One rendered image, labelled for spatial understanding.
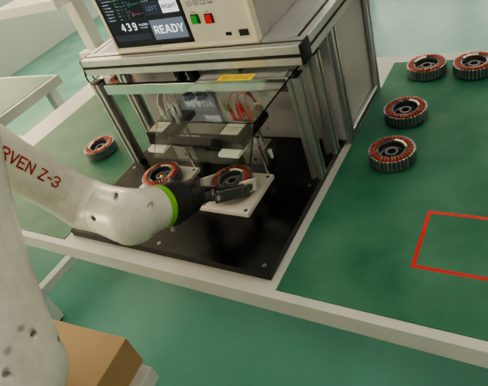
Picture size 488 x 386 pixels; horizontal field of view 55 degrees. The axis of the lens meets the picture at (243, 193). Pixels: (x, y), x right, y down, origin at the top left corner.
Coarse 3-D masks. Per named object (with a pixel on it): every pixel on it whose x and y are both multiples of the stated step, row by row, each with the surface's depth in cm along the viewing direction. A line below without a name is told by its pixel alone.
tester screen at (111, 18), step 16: (112, 0) 112; (128, 0) 110; (144, 0) 108; (176, 0) 104; (112, 16) 116; (128, 16) 113; (144, 16) 111; (160, 16) 109; (176, 16) 107; (128, 32) 117; (144, 32) 115
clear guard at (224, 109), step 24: (216, 72) 108; (240, 72) 104; (264, 72) 101; (288, 72) 97; (192, 96) 102; (216, 96) 99; (240, 96) 95; (264, 96) 92; (168, 120) 97; (192, 120) 94; (216, 120) 91; (240, 120) 88; (168, 144) 97; (240, 144) 87
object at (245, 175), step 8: (224, 168) 120; (232, 168) 119; (240, 168) 118; (248, 168) 118; (216, 176) 119; (224, 176) 119; (232, 176) 118; (240, 176) 119; (248, 176) 114; (216, 184) 116; (224, 184) 120; (232, 184) 116; (232, 200) 115
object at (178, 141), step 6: (174, 138) 91; (180, 138) 90; (186, 138) 90; (192, 138) 89; (198, 138) 88; (204, 138) 87; (210, 138) 87; (174, 144) 91; (180, 144) 90; (186, 144) 90; (192, 144) 89; (198, 144) 88; (204, 144) 87; (210, 144) 86; (216, 144) 88
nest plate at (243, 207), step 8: (256, 176) 121; (264, 176) 120; (272, 176) 119; (264, 184) 118; (256, 192) 116; (264, 192) 117; (240, 200) 116; (248, 200) 115; (256, 200) 114; (200, 208) 119; (208, 208) 117; (216, 208) 116; (224, 208) 115; (232, 208) 114; (240, 208) 113; (248, 208) 112; (240, 216) 113; (248, 216) 111
